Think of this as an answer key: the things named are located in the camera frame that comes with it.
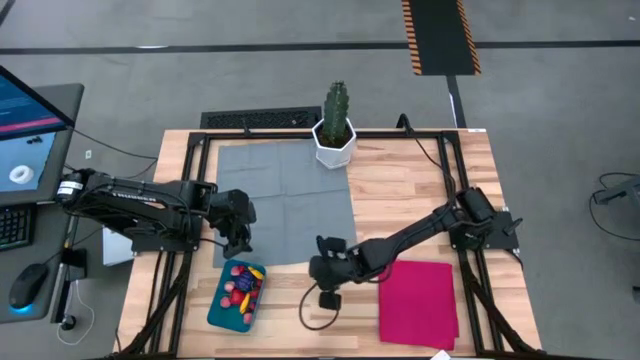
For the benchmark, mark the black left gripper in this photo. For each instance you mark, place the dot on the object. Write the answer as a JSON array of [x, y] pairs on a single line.
[[232, 210]]

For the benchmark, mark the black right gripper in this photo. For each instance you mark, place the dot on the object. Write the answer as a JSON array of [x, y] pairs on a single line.
[[335, 270]]

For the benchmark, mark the purple toy grape bunch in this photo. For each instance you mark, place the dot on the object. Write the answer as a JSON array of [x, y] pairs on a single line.
[[244, 281]]

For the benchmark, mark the teal plastic tupperware container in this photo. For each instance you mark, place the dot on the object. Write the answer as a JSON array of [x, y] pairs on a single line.
[[220, 320]]

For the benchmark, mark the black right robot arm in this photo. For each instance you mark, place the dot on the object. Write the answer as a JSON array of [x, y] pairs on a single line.
[[425, 230]]

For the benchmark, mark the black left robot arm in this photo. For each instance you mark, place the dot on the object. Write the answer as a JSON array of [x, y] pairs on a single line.
[[150, 200]]

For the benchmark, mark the grey cloth mat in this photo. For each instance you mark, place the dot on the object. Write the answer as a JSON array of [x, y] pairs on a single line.
[[300, 200]]

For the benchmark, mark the white hexagonal plant pot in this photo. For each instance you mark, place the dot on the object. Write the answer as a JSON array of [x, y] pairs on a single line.
[[332, 157]]

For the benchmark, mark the red folded cloth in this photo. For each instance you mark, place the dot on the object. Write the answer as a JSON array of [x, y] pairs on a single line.
[[415, 310]]

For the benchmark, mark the white box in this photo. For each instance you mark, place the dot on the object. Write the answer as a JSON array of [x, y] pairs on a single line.
[[115, 250]]

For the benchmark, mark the black floor grate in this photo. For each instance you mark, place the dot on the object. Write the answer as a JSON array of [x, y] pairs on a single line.
[[260, 119]]

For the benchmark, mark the green cactus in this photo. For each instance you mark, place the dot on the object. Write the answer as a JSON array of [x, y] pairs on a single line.
[[335, 110]]

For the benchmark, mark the white paper slip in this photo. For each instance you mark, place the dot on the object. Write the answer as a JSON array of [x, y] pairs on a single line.
[[440, 355]]

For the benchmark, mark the black computer mouse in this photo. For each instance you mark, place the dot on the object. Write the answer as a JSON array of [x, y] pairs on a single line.
[[25, 285]]

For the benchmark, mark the black keyboard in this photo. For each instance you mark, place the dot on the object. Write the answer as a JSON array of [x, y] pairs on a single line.
[[15, 225]]

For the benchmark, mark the grey side desk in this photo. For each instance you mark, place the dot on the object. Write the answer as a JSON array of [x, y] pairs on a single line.
[[62, 100]]

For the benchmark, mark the computer monitor with blue screen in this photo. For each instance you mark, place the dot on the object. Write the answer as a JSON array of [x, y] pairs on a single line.
[[25, 150]]

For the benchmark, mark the black orange striped floor mat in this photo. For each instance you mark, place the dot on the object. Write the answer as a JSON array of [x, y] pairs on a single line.
[[440, 35]]

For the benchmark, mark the grey floor stand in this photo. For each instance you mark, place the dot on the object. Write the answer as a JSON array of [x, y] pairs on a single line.
[[622, 190]]

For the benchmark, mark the black aluminium table frame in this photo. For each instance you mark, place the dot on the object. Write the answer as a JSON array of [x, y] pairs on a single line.
[[325, 135]]

